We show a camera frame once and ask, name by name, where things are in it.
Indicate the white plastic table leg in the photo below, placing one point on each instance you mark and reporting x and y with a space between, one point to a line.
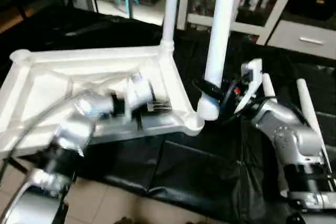
269 87
310 108
170 9
220 30

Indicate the white plastic table top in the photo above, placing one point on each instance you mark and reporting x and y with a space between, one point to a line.
47 87

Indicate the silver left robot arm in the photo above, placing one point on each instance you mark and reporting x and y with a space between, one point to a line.
68 135

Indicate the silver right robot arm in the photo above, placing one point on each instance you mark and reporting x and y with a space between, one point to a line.
294 140

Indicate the black work mat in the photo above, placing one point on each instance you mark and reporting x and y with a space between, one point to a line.
199 171

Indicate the white drawer unit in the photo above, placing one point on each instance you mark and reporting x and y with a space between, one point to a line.
310 38

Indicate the white glass door cabinet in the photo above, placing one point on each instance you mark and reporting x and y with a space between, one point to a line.
252 1

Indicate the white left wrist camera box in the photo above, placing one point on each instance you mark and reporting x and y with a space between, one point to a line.
139 93

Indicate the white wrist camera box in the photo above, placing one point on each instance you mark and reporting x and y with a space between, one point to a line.
139 93
251 85

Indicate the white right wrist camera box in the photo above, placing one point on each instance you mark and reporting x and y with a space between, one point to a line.
251 85

